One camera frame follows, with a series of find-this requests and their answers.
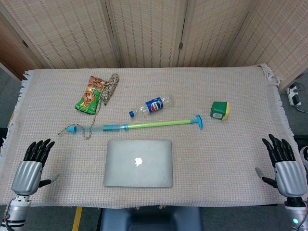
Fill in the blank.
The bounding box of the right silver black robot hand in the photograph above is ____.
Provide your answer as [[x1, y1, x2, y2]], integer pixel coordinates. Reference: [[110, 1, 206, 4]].
[[255, 133, 307, 199]]

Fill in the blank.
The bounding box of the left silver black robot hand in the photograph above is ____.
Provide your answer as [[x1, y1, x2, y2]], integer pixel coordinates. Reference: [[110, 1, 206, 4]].
[[11, 138, 60, 195]]

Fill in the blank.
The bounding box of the silver apple laptop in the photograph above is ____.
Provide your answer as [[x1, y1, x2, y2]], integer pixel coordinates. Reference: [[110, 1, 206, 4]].
[[103, 140, 174, 188]]

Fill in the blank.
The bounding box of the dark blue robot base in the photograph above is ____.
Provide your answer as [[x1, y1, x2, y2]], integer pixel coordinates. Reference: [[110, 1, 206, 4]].
[[99, 206, 203, 231]]

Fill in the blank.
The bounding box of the bamboo folding screen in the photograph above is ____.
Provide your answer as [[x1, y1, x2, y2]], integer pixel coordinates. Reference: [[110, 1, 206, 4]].
[[0, 0, 308, 92]]

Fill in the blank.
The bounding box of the yellow floor tape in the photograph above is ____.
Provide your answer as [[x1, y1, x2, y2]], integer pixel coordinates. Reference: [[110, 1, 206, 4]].
[[72, 206, 83, 231]]

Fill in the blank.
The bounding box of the beige woven tablecloth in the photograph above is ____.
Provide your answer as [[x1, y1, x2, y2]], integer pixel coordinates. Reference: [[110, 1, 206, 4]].
[[0, 63, 297, 209]]

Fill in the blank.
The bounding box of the white power strip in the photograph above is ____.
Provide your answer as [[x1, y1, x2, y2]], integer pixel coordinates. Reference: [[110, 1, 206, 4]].
[[285, 84, 302, 107]]

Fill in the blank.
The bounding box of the green yellow plastic container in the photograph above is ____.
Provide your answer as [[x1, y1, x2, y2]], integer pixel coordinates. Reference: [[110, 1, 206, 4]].
[[210, 101, 231, 121]]

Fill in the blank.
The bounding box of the green orange snack bag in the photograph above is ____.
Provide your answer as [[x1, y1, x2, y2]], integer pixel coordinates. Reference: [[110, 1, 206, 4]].
[[74, 75, 108, 115]]

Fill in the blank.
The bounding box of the green blue toy water pump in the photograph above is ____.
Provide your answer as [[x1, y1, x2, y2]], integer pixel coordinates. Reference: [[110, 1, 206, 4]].
[[66, 115, 205, 134]]

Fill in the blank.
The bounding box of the empty pepsi plastic bottle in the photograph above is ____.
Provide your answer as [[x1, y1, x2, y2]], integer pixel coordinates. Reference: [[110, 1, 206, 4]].
[[128, 94, 174, 118]]

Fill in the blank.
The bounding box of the twine rope bundle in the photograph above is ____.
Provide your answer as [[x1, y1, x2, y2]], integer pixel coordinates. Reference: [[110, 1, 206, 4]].
[[57, 73, 120, 140]]

